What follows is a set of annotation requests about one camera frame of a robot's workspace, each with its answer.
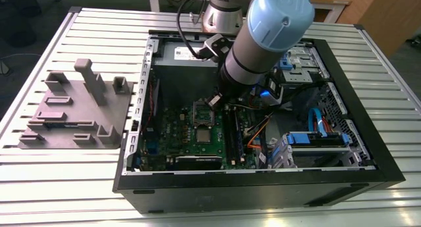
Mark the black office chair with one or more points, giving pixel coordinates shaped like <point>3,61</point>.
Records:
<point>19,32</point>

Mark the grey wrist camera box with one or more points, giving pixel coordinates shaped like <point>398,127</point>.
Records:
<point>219,45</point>

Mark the black graphics card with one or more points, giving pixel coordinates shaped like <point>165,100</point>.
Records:
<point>197,160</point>

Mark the CPU socket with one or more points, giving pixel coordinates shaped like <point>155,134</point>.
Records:
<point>204,143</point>

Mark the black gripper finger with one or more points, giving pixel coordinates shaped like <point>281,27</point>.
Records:
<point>215,102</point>

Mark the grey parts rack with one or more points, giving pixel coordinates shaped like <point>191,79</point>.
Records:
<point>81,108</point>

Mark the black RAM slot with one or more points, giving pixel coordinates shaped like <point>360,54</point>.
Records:
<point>225,133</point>
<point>237,133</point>

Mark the black PC case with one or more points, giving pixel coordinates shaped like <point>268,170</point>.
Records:
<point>229,197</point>

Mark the grey power supply unit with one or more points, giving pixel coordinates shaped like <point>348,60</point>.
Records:
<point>184,81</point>

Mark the silver CPU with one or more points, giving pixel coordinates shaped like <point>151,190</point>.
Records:
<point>204,135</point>

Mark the metal disk bay cage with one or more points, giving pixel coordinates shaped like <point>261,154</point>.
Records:
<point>320,150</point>

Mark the green RAM stick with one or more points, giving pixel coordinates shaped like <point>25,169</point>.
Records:
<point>65,126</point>

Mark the wooden desk white frame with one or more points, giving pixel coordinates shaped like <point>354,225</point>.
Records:
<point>329,0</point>

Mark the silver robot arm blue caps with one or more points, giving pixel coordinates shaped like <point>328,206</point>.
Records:
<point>263,51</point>

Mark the metal optical drive cage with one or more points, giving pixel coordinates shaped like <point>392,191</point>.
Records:
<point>303,77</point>

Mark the blue plastic drive latch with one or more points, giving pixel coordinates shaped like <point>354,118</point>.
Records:
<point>285,65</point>

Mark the blue disk carrier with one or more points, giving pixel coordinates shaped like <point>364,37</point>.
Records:
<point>299,139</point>

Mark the green motherboard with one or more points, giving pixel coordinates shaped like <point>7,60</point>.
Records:
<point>173,138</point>

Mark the wooden cabinet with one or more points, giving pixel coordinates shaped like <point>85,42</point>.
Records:
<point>388,19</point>

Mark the blue plastic bracket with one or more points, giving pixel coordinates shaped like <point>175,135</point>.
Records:
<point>275,153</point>

